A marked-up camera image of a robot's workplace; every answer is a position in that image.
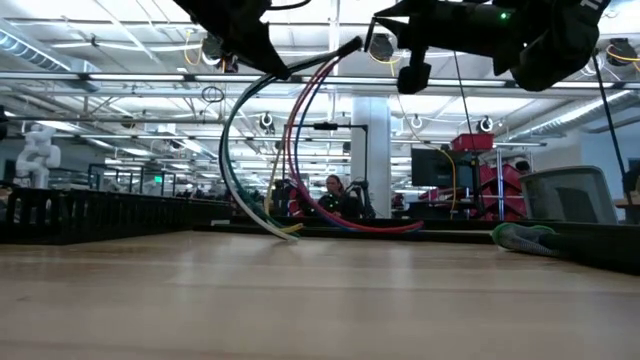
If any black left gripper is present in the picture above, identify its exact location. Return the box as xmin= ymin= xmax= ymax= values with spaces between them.
xmin=172 ymin=0 xmax=292 ymax=81

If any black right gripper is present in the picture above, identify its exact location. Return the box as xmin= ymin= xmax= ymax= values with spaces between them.
xmin=372 ymin=0 xmax=501 ymax=56

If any grey mesh office chair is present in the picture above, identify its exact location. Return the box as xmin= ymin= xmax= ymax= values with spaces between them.
xmin=518 ymin=164 xmax=621 ymax=225

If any white building column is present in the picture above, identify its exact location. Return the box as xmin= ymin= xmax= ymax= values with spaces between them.
xmin=349 ymin=94 xmax=393 ymax=219

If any red storage bin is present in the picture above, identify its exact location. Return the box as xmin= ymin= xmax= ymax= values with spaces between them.
xmin=449 ymin=132 xmax=496 ymax=152

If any rack of red bins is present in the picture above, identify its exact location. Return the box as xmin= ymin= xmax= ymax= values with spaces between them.
xmin=469 ymin=162 xmax=530 ymax=221

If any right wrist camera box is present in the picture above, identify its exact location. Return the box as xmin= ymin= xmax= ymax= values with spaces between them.
xmin=397 ymin=47 xmax=433 ymax=96

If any yellow hanging cable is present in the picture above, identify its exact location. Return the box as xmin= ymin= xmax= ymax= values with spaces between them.
xmin=433 ymin=144 xmax=459 ymax=215

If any black monitor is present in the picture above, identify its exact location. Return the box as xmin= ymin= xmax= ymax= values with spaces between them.
xmin=410 ymin=147 xmax=475 ymax=189

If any black slotted cable duct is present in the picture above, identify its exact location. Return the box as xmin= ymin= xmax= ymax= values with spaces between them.
xmin=0 ymin=187 xmax=235 ymax=246

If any long ceiling light bar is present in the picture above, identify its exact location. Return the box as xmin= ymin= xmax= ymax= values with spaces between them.
xmin=0 ymin=71 xmax=640 ymax=89

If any black ceiling cord reel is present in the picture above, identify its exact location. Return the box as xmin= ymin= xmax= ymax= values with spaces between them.
xmin=200 ymin=29 xmax=239 ymax=74
xmin=604 ymin=37 xmax=640 ymax=68
xmin=367 ymin=32 xmax=396 ymax=64

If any black background camera frame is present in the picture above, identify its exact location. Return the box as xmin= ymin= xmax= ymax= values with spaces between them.
xmin=281 ymin=121 xmax=370 ymax=201

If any black hanging cable loop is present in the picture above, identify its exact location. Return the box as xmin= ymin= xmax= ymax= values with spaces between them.
xmin=200 ymin=84 xmax=226 ymax=104

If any black cable bundle end sleeve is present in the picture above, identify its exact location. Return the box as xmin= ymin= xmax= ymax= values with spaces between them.
xmin=336 ymin=35 xmax=365 ymax=59

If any black duct cover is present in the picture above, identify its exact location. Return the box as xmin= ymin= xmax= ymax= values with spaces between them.
xmin=188 ymin=223 xmax=496 ymax=245

